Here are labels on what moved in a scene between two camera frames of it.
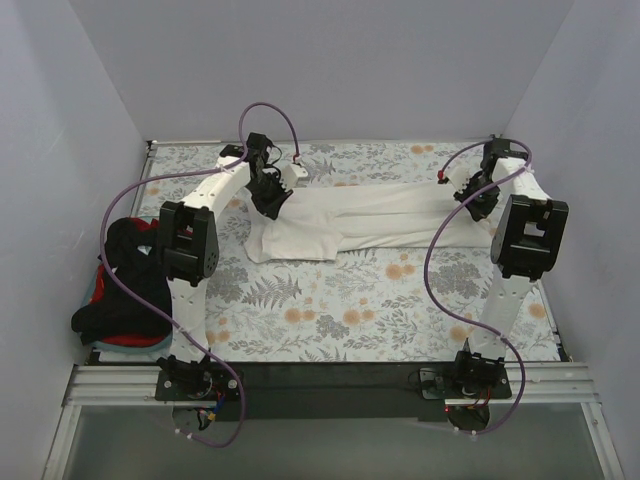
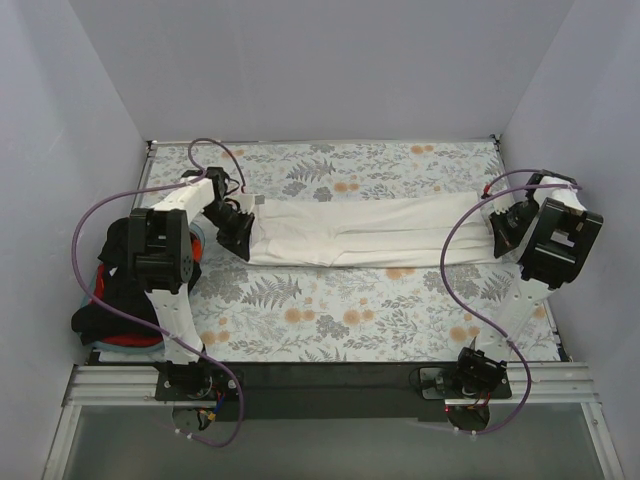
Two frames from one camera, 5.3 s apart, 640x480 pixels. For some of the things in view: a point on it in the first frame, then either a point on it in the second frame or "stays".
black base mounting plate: (321, 391) stays
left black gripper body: (270, 191) -> (235, 228)
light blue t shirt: (117, 349) stays
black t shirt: (135, 256) stays
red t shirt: (126, 340) stays
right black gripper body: (480, 195) -> (507, 227)
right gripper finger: (466, 192) -> (501, 226)
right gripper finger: (480, 210) -> (506, 239)
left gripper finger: (265, 204) -> (235, 237)
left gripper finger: (275, 209) -> (243, 225)
